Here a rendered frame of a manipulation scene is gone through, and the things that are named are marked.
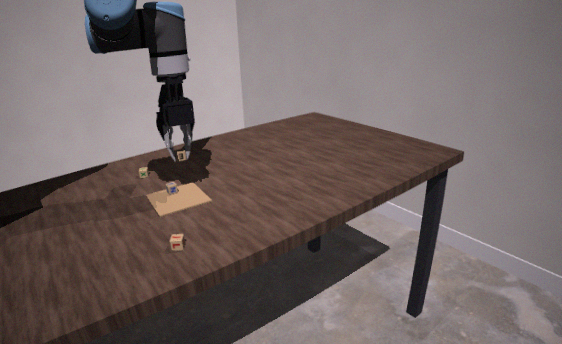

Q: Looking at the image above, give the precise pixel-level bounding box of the peach mat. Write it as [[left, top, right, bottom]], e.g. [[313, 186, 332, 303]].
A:
[[146, 182, 212, 217]]

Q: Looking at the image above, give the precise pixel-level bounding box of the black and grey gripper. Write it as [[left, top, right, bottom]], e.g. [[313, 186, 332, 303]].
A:
[[156, 73, 195, 162]]

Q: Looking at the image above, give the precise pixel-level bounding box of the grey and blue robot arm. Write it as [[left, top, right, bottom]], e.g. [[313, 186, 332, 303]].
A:
[[84, 0, 190, 77]]

